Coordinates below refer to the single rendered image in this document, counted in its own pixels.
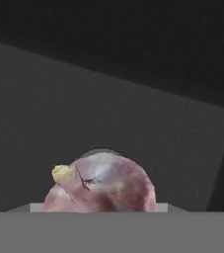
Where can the dark grey sink basin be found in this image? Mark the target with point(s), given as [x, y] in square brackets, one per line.
[84, 108]

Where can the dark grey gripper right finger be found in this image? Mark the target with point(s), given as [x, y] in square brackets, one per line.
[162, 208]

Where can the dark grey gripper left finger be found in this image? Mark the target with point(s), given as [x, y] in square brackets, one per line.
[36, 208]

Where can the pinkish purple onion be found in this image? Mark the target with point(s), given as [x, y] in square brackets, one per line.
[110, 187]

